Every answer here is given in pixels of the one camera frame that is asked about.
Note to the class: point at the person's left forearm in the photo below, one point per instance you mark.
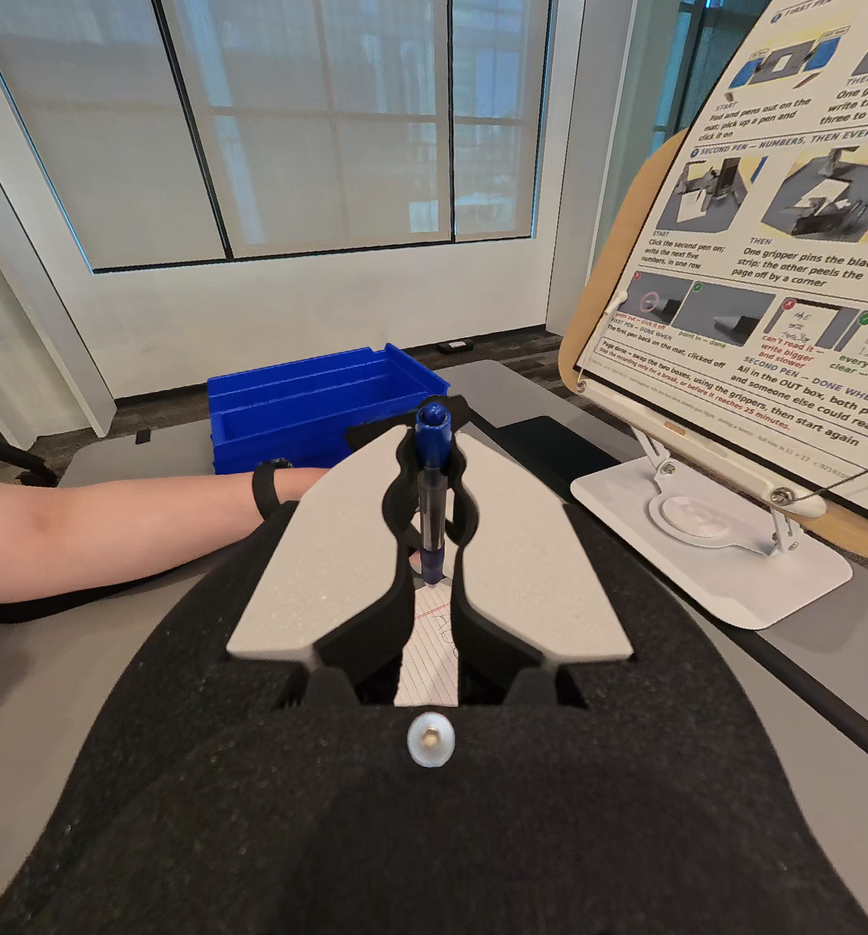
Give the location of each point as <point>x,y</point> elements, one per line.
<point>112,526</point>

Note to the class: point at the black office chair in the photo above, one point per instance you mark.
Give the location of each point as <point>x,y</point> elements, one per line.
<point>3,456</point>

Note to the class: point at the black desk mat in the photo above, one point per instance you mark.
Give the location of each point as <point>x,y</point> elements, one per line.
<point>551,453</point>

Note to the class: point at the wooden backing board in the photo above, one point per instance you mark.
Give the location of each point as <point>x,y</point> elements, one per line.
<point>606,292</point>

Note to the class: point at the blue click pen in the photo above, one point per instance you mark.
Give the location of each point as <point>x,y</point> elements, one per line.
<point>432,438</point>

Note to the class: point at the blue plastic bin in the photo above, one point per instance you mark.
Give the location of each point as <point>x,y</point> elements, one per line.
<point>295,409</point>

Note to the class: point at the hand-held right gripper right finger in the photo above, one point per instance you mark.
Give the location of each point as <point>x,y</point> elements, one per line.
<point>536,570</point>

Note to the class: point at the black wristband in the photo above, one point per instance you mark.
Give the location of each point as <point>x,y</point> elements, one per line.
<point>262,489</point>

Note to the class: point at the small black floor box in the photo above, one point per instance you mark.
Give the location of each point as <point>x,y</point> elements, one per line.
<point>456,347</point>

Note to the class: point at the white lined notepad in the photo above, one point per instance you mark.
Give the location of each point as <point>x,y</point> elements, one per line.
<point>427,657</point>

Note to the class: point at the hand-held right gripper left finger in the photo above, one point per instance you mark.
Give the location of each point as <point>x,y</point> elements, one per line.
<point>317,570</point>

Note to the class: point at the large glass window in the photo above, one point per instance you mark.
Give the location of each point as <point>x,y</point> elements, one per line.
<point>295,109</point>

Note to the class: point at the printed instruction sheet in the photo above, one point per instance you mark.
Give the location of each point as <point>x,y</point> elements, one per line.
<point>770,256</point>

